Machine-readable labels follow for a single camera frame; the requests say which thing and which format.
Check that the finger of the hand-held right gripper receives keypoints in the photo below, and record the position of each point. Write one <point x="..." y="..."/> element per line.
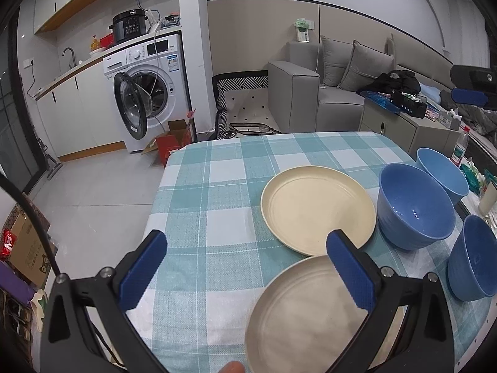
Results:
<point x="470" y="97"/>
<point x="471" y="75"/>

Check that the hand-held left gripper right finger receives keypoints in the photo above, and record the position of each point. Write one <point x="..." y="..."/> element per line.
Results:
<point x="349" y="272"/>

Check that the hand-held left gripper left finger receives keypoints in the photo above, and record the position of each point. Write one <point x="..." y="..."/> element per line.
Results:
<point x="143" y="268"/>

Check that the cream plate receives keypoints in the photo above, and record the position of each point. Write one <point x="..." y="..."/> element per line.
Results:
<point x="310" y="206"/>
<point x="303" y="318"/>

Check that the blue bowl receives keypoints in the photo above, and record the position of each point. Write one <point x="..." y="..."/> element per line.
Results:
<point x="415" y="209"/>
<point x="444" y="175"/>
<point x="475" y="264"/>

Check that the person's left hand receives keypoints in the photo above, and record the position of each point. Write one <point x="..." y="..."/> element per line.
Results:
<point x="233" y="368"/>

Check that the dark blanket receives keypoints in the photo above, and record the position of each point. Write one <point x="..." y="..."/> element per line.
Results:
<point x="477" y="116"/>

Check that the tissue box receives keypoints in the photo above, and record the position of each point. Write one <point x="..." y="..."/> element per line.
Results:
<point x="450" y="120"/>

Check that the light blue towel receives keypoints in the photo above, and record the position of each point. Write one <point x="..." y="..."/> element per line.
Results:
<point x="430" y="92"/>

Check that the clear water bottle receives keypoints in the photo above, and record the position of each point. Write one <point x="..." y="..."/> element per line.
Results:
<point x="460" y="149"/>

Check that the black box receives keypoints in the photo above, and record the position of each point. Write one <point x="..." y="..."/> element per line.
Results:
<point x="407" y="105"/>

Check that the black clothing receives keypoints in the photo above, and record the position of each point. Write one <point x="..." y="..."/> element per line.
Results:
<point x="400" y="81"/>

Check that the blue plastic tray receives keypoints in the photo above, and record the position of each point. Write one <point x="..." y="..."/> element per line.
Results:
<point x="378" y="101"/>

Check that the teal checkered tablecloth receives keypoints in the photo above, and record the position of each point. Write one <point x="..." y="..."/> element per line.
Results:
<point x="217" y="202"/>

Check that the cream cup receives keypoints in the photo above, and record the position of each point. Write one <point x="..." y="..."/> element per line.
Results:
<point x="488" y="200"/>

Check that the grey pillow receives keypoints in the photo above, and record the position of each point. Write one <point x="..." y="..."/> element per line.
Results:
<point x="334" y="62"/>
<point x="367" y="70"/>

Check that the brown cardboard box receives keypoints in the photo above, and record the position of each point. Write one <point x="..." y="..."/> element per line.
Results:
<point x="33" y="252"/>

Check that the cream green slipper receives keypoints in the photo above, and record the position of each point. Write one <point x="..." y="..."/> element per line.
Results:
<point x="39" y="311"/>

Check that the purple mat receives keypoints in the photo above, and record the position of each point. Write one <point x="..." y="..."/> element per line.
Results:
<point x="17" y="283"/>

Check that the red cardboard box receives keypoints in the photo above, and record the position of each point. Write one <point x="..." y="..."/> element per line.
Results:
<point x="172" y="143"/>

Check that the red packet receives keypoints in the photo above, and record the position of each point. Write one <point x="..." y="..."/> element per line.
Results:
<point x="7" y="243"/>

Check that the stick vacuum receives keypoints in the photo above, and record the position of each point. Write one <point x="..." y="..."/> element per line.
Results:
<point x="50" y="165"/>

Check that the white kitchen base cabinet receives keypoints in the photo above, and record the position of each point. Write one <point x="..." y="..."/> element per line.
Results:
<point x="77" y="116"/>

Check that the grey sofa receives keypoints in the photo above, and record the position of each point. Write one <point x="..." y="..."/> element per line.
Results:
<point x="295" y="97"/>

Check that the black white patterned chair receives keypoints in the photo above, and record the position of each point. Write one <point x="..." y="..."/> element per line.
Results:
<point x="248" y="105"/>

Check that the white washing machine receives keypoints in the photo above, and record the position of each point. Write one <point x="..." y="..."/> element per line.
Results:
<point x="163" y="66"/>

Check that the kitchen faucet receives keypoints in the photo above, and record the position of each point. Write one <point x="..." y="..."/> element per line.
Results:
<point x="70" y="55"/>

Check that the yellow toy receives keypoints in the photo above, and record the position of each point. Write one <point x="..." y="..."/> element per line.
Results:
<point x="95" y="43"/>

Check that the red container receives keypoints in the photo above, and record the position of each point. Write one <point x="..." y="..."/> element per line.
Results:
<point x="107" y="40"/>

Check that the black pressure cooker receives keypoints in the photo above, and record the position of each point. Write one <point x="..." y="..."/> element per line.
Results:
<point x="130" y="25"/>

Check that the green white wall holder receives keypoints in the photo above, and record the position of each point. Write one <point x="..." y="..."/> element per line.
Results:
<point x="304" y="30"/>

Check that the wall socket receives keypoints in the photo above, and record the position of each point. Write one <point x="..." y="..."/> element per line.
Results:
<point x="29" y="63"/>

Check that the white wall cabinet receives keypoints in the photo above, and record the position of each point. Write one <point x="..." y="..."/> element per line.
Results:
<point x="66" y="0"/>

